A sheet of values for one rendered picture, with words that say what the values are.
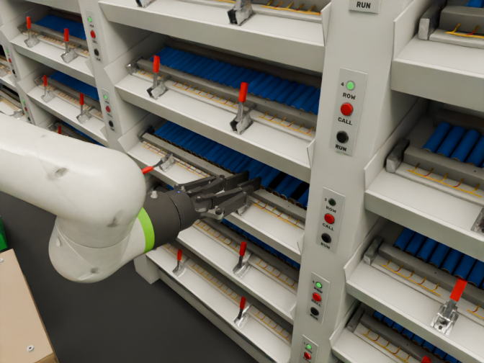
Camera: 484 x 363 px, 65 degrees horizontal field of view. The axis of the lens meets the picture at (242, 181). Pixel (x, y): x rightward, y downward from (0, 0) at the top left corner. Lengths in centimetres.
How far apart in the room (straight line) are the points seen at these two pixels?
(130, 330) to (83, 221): 89
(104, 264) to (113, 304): 86
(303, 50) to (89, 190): 35
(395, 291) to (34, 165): 58
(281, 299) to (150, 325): 56
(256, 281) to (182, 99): 46
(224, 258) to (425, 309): 50
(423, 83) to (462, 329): 39
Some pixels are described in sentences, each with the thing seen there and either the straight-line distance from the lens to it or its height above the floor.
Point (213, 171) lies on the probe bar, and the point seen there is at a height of 58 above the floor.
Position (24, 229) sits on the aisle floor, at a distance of 189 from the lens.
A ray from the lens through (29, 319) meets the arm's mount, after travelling 96.
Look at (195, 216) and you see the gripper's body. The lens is 69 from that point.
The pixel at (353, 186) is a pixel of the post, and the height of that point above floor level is 73.
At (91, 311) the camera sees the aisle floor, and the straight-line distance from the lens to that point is 144.
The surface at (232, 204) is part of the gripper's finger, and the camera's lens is 72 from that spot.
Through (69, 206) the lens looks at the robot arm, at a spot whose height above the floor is 79.
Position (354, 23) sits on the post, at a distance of 54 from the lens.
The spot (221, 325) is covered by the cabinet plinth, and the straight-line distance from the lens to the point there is 128.
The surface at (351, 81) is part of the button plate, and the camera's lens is 55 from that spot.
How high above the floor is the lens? 106
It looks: 33 degrees down
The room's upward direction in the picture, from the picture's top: straight up
